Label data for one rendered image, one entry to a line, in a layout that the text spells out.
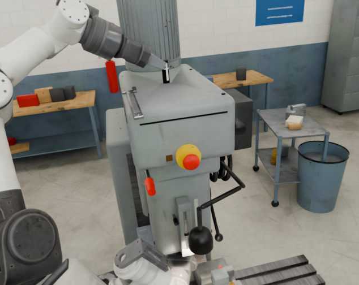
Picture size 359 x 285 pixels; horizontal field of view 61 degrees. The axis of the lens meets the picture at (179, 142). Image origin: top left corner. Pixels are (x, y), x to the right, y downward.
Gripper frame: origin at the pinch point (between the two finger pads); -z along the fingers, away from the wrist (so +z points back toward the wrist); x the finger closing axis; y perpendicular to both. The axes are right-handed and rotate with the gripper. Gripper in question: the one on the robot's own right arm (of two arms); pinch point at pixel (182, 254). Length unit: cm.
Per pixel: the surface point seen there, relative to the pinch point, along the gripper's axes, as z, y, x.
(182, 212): 12.3, -29.4, -4.0
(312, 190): -186, 94, -97
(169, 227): 10.3, -21.9, 1.3
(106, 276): 5.2, 9.4, 30.4
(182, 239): 12.5, -19.1, -3.1
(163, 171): 13.8, -44.9, 0.2
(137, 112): 28, -67, 1
